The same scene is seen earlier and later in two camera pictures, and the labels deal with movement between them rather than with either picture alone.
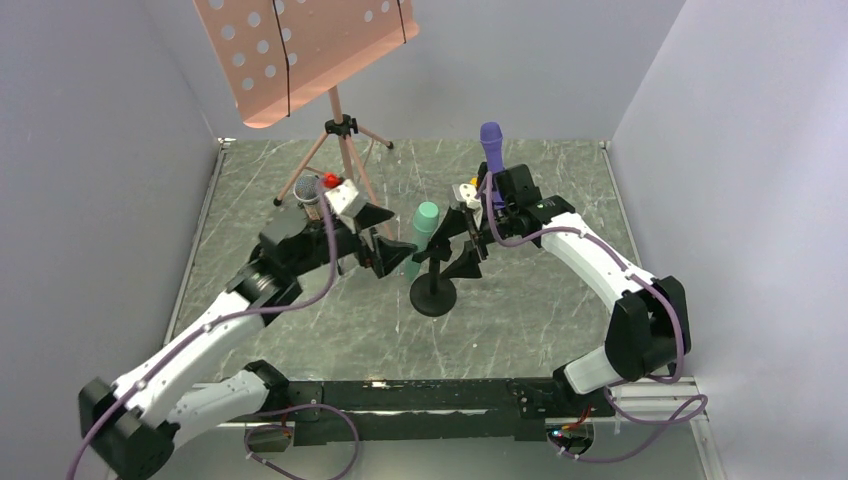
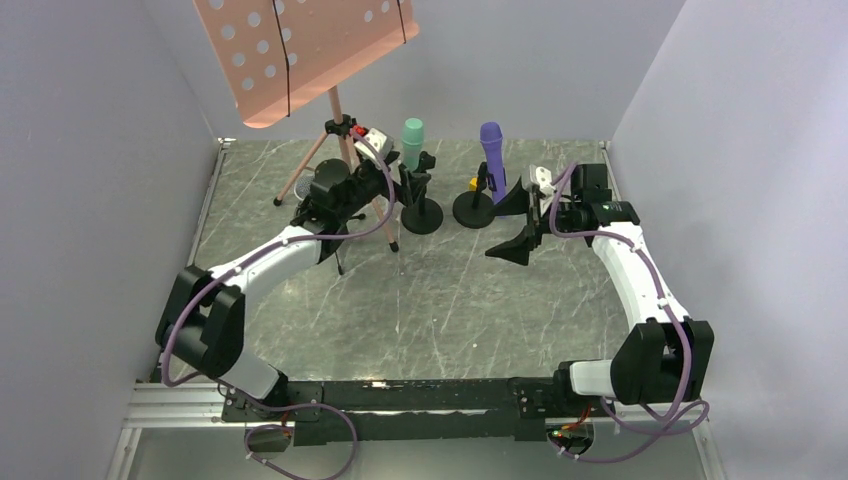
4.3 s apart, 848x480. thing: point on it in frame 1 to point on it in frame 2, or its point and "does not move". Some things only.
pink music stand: [279, 55] does not move
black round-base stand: [433, 294] to [420, 215]
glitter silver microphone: [306, 191] does not move
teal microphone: [425, 218] to [412, 142]
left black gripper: [365, 248] to [394, 179]
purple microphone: [491, 136] does not move
